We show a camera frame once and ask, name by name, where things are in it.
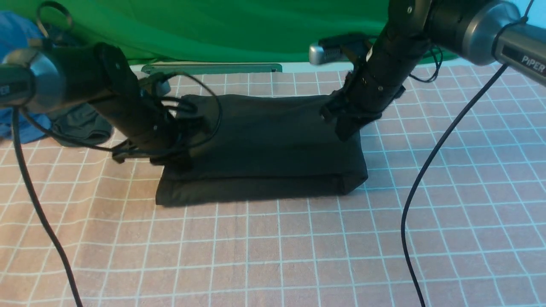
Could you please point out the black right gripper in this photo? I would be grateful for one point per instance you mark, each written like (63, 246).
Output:
(362, 99)

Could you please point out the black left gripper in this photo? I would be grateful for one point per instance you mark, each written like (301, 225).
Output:
(167, 141)

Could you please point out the dark gray long-sleeved shirt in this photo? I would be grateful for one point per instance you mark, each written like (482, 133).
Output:
(265, 149)

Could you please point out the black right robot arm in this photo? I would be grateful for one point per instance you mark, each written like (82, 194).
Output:
(480, 31)

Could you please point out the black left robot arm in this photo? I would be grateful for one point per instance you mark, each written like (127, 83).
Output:
(100, 76)

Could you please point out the green plastic tray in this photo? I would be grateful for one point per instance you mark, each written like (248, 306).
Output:
(211, 69)

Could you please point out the dark gray crumpled garment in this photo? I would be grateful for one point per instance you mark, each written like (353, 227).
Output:
(82, 123)

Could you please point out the green backdrop cloth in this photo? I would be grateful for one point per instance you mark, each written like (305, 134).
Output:
(221, 30)

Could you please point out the pink grid-patterned tablecloth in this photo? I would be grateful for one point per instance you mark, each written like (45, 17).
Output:
(475, 229)

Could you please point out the blue garment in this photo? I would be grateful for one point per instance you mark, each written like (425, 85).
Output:
(15, 33)

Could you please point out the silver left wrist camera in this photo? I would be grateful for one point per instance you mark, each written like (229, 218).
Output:
(156, 84)

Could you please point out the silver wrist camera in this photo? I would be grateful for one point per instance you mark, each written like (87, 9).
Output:
(156, 84)
(337, 48)

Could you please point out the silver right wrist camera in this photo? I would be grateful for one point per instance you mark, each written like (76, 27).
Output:
(337, 48)

